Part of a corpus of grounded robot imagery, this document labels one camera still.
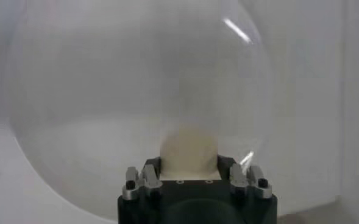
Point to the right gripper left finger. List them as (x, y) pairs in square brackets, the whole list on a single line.
[(148, 179)]

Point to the white steamed baozi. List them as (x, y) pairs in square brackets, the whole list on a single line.
[(188, 152)]

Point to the white round plate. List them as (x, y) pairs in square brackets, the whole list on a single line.
[(90, 106)]

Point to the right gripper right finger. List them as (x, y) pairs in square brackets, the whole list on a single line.
[(240, 178)]

